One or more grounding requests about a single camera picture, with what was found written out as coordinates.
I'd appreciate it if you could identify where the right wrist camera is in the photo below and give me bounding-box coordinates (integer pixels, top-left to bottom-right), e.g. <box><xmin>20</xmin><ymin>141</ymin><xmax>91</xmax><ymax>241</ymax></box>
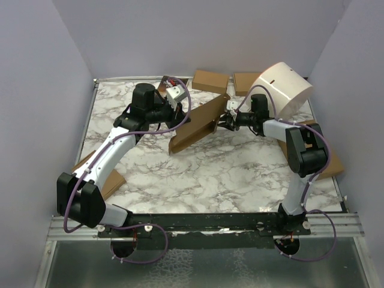
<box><xmin>226</xmin><ymin>100</ymin><xmax>239</xmax><ymax>116</ymax></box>

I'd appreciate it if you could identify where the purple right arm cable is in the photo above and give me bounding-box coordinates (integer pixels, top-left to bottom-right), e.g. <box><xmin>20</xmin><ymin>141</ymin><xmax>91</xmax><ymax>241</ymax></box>
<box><xmin>236</xmin><ymin>85</ymin><xmax>338</xmax><ymax>263</ymax></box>

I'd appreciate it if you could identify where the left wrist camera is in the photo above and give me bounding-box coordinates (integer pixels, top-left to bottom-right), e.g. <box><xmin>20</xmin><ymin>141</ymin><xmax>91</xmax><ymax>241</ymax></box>
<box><xmin>166</xmin><ymin>83</ymin><xmax>187</xmax><ymax>104</ymax></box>

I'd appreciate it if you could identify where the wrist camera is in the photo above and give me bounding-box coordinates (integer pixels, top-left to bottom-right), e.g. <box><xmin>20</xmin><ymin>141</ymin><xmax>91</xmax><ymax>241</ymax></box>
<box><xmin>166</xmin><ymin>83</ymin><xmax>187</xmax><ymax>104</ymax></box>
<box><xmin>226</xmin><ymin>100</ymin><xmax>239</xmax><ymax>116</ymax></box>

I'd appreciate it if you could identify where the Three Days To See book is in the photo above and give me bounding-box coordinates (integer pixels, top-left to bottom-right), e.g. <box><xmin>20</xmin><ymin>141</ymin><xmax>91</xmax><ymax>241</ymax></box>
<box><xmin>157</xmin><ymin>76</ymin><xmax>179</xmax><ymax>97</ymax></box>

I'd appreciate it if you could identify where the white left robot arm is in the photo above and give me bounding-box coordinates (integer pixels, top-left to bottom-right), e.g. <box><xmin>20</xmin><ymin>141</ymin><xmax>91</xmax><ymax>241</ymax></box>
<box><xmin>56</xmin><ymin>77</ymin><xmax>191</xmax><ymax>237</ymax></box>

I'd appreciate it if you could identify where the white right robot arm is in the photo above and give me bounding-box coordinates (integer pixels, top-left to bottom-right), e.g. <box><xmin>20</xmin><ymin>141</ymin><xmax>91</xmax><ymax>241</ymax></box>
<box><xmin>218</xmin><ymin>94</ymin><xmax>329</xmax><ymax>235</ymax></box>

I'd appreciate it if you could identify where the cardboard box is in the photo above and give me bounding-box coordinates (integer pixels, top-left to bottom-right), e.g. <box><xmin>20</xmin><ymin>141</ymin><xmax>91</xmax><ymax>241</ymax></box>
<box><xmin>71</xmin><ymin>150</ymin><xmax>126</xmax><ymax>200</ymax></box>
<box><xmin>233</xmin><ymin>73</ymin><xmax>261</xmax><ymax>97</ymax></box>
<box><xmin>169</xmin><ymin>94</ymin><xmax>230</xmax><ymax>154</ymax></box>
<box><xmin>191</xmin><ymin>70</ymin><xmax>230</xmax><ymax>94</ymax></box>
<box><xmin>278</xmin><ymin>127</ymin><xmax>344</xmax><ymax>179</ymax></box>

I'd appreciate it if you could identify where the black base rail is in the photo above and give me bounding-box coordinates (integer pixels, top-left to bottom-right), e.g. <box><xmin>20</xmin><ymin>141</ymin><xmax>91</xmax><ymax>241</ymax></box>
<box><xmin>98</xmin><ymin>212</ymin><xmax>310</xmax><ymax>250</ymax></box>

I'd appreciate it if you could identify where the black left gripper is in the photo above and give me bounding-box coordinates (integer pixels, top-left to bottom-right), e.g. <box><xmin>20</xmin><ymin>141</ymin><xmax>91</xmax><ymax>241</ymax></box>
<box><xmin>147</xmin><ymin>97</ymin><xmax>192</xmax><ymax>131</ymax></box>

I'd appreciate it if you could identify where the white cylindrical drum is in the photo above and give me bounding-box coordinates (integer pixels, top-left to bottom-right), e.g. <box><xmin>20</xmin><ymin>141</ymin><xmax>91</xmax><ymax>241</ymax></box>
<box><xmin>249</xmin><ymin>62</ymin><xmax>313</xmax><ymax>120</ymax></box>

